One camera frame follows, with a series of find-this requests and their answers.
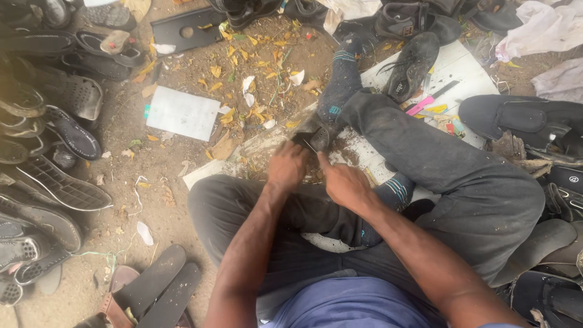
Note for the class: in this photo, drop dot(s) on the dusty black leather shoe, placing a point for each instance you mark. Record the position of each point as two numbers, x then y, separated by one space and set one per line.
321 132

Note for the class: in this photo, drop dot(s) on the black laced shoe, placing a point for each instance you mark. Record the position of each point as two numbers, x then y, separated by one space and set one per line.
412 66

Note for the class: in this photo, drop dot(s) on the black flat sole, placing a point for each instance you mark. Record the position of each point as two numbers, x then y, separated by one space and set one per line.
175 296
150 280

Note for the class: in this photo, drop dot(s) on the heap of soles and sandals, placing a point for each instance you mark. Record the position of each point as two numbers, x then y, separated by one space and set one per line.
542 255

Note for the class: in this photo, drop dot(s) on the blue shirt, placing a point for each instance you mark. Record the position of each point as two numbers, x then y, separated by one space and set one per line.
355 305

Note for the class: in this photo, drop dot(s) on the dark grey trousers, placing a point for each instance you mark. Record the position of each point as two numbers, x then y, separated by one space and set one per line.
455 182

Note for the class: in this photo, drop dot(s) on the pile of small colourful bits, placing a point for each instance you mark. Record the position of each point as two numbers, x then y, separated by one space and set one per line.
451 125

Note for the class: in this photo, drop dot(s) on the person's left fingers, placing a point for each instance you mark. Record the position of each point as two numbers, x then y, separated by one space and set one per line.
297 148

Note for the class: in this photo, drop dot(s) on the black plate with hole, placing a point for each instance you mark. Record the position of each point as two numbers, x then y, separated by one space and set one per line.
184 29

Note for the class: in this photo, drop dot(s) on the black boot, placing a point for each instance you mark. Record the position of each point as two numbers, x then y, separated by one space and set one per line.
246 11

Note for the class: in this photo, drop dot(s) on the white plastic bag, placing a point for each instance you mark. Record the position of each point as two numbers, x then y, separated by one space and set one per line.
346 9

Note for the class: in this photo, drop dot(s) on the large black bag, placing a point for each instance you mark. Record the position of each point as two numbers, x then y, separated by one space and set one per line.
514 118

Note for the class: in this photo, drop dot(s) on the white wooden board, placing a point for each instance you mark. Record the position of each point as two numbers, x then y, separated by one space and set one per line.
460 68

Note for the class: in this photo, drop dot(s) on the grey cloth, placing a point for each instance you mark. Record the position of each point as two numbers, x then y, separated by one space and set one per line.
562 79

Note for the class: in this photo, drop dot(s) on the person's left hand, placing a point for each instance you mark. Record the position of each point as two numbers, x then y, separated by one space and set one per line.
284 166

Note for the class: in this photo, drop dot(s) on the white paper scrap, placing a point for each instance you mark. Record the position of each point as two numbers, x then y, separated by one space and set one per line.
145 233
297 77
165 48
247 89

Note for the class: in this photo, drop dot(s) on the heap of dark shoes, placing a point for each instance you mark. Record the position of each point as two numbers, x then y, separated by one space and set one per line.
45 150

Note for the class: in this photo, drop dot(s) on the white cloth sheet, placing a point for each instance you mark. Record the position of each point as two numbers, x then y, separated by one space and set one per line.
542 29

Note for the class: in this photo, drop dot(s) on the yellow scrap piece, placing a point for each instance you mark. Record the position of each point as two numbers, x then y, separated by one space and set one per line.
436 108

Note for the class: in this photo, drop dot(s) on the black shoe with buckle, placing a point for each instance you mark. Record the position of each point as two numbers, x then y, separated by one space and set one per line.
410 20

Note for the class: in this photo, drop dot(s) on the person's right hand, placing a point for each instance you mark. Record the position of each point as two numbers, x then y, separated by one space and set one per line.
348 186

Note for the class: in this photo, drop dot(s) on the black plain shoe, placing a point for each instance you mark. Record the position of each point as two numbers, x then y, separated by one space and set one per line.
305 11

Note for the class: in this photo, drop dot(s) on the white flat sheet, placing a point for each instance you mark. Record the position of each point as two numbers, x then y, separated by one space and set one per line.
182 113

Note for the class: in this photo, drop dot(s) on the black glossy shoes pair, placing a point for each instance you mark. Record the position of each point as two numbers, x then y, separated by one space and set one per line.
487 13

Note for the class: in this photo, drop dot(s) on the person's right fingers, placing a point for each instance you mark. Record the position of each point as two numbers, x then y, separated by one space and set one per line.
325 163

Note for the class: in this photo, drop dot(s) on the brown leather scrap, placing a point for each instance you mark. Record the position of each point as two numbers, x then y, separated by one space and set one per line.
512 150

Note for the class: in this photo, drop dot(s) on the brown sandal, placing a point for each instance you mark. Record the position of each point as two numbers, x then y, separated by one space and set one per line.
114 300

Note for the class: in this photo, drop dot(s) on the dark blue striped sock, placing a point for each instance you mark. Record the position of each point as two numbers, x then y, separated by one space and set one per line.
396 191
339 86

